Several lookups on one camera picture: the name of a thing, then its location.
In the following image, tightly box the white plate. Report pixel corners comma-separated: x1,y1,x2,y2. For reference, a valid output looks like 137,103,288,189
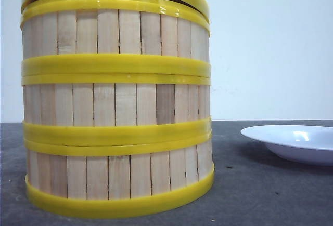
241,125,332,166

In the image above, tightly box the side bamboo steamer basket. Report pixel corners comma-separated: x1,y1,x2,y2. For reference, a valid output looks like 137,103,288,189
21,0,211,85

